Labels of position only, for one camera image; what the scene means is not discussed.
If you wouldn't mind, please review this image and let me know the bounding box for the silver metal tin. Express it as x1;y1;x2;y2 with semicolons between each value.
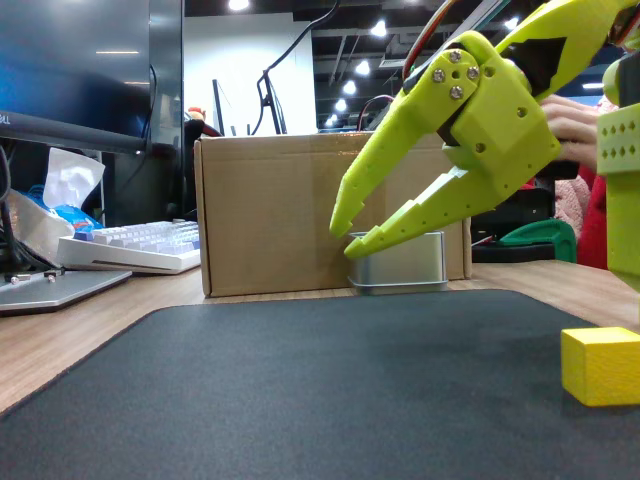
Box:
346;230;449;296

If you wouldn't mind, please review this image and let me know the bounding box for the hanging black cable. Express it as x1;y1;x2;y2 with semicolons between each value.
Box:
248;0;342;137

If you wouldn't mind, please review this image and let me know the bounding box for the white red servo cable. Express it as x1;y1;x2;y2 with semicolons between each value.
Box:
402;0;504;92
401;0;459;90

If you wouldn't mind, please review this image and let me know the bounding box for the black box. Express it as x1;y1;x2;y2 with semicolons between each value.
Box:
471;185;557;265

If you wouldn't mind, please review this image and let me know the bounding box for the yellow cube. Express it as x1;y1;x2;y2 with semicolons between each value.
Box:
560;326;640;408

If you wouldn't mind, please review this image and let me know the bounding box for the red wire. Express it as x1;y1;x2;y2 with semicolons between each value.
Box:
356;93;397;133

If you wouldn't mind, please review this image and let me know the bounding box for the brown cardboard box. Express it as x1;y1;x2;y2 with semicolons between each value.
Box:
193;131;474;299

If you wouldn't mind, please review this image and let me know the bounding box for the dark office chair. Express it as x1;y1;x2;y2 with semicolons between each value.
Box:
182;117;225;216

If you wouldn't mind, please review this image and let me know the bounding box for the black Dell monitor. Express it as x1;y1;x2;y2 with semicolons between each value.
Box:
0;0;152;156

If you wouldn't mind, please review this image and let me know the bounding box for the blue tissue pack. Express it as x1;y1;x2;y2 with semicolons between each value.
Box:
8;146;107;264

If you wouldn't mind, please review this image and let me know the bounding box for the person's hand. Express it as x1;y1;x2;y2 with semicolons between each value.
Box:
538;93;610;162

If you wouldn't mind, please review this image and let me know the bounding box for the green plastic clamp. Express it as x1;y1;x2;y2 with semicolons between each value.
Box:
498;217;579;265

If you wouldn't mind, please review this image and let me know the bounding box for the black mouse pad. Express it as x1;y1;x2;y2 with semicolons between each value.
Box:
0;289;640;480

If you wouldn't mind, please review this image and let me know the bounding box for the white keyboard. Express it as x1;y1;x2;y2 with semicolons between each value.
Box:
55;218;203;277

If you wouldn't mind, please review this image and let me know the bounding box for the red garment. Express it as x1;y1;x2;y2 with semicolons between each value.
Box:
576;164;610;272

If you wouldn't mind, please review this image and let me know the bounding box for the pink fluffy sleeve forearm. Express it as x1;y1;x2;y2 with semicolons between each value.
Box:
552;95;620;239

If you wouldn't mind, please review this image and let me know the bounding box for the silver monitor stand base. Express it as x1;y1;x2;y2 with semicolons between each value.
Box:
0;268;134;317

